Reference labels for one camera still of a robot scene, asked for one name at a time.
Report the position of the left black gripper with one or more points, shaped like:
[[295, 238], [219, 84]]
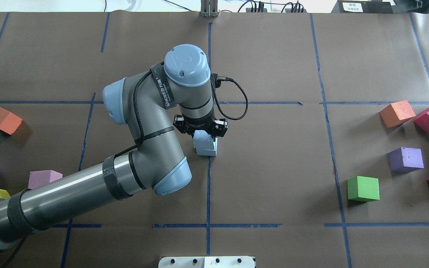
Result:
[[199, 125]]

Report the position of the light blue foam block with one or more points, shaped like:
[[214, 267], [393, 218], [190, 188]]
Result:
[[203, 140], [209, 150]]

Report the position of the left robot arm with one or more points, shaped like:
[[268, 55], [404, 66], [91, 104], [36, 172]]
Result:
[[176, 94]]

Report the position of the white mounting plate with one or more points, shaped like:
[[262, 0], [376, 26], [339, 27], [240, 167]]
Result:
[[207, 262]]

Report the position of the green foam block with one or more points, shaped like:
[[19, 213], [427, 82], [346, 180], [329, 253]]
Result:
[[363, 189]]

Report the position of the orange foam block right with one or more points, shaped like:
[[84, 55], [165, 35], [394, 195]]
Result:
[[397, 113]]

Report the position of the orange foam block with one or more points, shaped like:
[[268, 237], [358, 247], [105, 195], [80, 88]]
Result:
[[9, 122], [397, 113]]

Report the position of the black box with label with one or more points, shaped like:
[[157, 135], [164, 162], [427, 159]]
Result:
[[362, 6]]

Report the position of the pink foam block left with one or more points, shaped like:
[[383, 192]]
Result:
[[42, 177]]

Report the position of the purple foam block right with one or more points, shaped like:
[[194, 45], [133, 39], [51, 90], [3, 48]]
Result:
[[405, 159]]

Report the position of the orange foam block left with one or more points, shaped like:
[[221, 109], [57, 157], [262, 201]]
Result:
[[9, 122]]

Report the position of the aluminium frame post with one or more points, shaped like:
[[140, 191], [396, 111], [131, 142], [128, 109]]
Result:
[[209, 8]]

